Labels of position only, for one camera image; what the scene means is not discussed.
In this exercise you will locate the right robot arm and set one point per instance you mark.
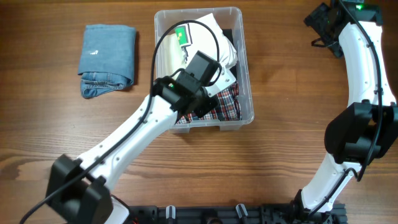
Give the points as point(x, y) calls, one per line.
point(367, 128)

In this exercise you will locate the cream cloth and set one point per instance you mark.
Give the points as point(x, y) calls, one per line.
point(172, 55)

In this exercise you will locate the blue denim jeans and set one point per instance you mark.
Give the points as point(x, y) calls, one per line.
point(107, 59)

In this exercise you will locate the white printed t-shirt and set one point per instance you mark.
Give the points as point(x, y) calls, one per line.
point(193, 37)

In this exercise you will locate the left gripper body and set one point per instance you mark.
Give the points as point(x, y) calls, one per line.
point(205, 103)

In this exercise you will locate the black garment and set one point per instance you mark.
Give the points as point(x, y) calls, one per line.
point(232, 62)

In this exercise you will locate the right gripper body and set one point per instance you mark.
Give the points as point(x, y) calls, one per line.
point(319, 24)

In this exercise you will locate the red plaid shirt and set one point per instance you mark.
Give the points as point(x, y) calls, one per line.
point(228, 108)

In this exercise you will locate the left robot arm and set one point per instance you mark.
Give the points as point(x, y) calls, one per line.
point(79, 190)

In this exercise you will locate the clear plastic storage bin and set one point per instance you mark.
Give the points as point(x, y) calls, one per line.
point(227, 18)

